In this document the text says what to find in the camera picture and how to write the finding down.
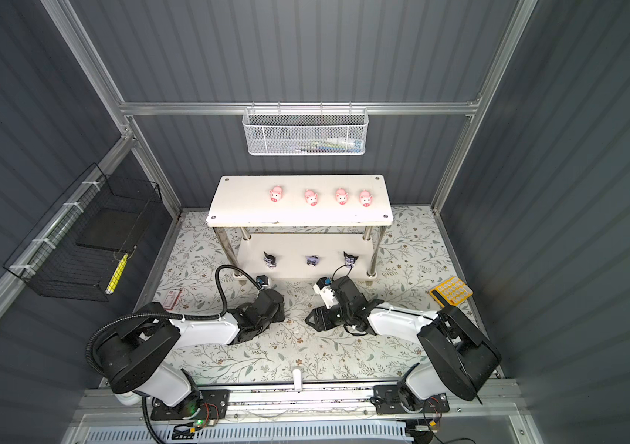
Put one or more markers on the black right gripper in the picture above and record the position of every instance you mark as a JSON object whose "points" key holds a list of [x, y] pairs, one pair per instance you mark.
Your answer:
{"points": [[321, 314]]}

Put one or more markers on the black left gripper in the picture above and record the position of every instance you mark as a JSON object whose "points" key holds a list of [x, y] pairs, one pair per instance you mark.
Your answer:
{"points": [[281, 315]]}

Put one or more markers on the pink pig toy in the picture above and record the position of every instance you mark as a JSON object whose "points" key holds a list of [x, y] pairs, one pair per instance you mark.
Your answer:
{"points": [[276, 194], [365, 198], [311, 197], [341, 196]]}

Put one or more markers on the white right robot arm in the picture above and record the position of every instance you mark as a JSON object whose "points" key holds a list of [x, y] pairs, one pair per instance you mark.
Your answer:
{"points": [[460, 358]]}

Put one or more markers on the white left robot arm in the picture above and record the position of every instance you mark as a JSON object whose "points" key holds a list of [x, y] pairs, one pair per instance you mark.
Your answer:
{"points": [[131, 352]]}

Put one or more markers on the white two-tier shelf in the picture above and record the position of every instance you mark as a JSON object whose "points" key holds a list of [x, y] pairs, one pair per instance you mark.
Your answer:
{"points": [[247, 224]]}

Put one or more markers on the red card pack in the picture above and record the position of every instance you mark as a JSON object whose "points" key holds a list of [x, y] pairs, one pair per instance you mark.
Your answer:
{"points": [[170, 299]]}

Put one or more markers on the yellow calculator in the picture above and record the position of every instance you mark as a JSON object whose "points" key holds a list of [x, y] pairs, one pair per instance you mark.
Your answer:
{"points": [[451, 292]]}

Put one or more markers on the items in mesh basket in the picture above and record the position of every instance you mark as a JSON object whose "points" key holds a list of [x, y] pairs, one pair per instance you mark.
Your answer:
{"points": [[332, 146]]}

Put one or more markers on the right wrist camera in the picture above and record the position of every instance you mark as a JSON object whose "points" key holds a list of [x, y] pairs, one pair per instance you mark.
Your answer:
{"points": [[323, 287]]}

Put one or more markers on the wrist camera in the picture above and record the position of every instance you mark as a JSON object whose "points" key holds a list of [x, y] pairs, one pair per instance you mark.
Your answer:
{"points": [[264, 282], [323, 287]]}

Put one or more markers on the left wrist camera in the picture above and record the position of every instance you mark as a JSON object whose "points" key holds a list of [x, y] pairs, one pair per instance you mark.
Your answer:
{"points": [[264, 282]]}

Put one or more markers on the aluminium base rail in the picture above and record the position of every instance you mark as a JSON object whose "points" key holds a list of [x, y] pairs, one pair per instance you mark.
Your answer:
{"points": [[348, 400]]}

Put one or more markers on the white wire mesh basket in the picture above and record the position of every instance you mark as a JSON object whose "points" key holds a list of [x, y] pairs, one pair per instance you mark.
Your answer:
{"points": [[273, 135]]}

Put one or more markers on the black wire wall basket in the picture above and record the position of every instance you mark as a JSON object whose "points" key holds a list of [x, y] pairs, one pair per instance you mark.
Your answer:
{"points": [[77, 251]]}

